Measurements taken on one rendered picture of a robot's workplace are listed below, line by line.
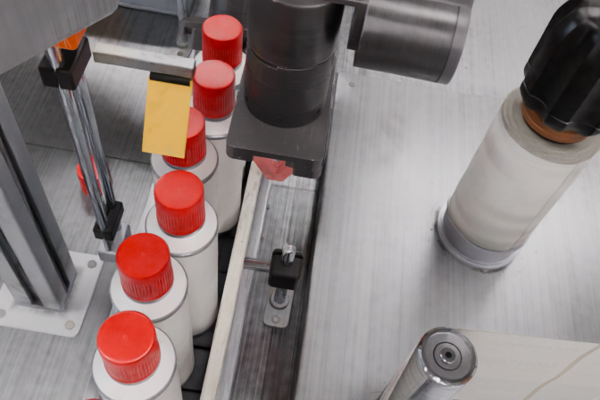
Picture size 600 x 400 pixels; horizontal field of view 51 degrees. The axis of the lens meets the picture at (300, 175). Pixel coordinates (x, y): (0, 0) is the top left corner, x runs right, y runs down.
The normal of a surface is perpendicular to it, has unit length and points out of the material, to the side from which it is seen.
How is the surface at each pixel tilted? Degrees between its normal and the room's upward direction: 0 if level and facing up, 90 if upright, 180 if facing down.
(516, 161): 90
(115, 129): 0
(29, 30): 90
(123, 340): 3
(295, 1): 0
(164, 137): 54
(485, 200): 89
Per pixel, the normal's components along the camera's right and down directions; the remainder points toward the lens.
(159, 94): -0.04, 0.31
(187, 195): 0.07, -0.59
